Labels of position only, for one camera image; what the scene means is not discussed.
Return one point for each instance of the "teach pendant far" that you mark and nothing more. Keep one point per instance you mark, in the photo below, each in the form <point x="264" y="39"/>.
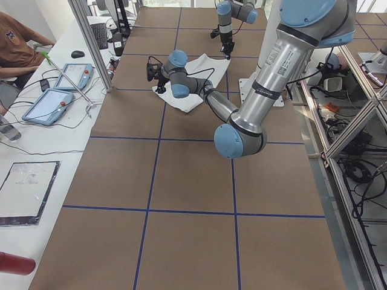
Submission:
<point x="79" y="73"/>

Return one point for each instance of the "clear water bottle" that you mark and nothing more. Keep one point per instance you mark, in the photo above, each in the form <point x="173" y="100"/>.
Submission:
<point x="9" y="130"/>

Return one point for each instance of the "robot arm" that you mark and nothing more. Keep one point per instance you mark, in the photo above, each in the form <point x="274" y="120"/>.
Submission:
<point x="303" y="26"/>
<point x="226" y="11"/>

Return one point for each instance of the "black computer mouse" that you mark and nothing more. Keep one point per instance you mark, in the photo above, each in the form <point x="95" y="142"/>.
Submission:
<point x="77" y="54"/>

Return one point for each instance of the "white printed t-shirt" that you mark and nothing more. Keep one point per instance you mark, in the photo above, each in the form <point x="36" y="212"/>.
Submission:
<point x="189" y="80"/>

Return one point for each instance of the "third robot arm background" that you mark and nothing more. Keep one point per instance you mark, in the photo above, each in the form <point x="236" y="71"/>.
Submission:
<point x="374" y="62"/>

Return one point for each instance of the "aluminium frame post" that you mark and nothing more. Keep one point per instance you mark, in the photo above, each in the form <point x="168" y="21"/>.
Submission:
<point x="82" y="20"/>

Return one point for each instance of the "person in brown shirt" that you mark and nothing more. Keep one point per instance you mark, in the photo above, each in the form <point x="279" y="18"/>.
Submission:
<point x="18" y="59"/>

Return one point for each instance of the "orange tool under frame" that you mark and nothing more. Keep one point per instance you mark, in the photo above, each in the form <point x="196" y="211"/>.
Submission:
<point x="332" y="107"/>

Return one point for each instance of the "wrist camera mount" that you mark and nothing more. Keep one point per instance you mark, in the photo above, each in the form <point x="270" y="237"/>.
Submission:
<point x="215" y="32"/>
<point x="153" y="68"/>

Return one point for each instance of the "black keyboard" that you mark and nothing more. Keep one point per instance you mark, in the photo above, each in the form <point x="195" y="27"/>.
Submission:
<point x="100" y="35"/>

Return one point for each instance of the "dark red bottle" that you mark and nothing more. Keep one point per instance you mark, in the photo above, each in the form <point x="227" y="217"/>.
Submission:
<point x="13" y="264"/>

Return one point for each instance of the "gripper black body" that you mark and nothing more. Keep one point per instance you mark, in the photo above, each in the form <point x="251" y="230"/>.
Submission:
<point x="226" y="41"/>
<point x="161" y="81"/>

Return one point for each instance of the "teach pendant near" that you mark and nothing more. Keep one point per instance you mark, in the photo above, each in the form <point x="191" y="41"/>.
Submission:
<point x="49" y="107"/>

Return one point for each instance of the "teach pendant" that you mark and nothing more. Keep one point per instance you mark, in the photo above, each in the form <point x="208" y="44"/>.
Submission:
<point x="79" y="73"/>
<point x="49" y="107"/>

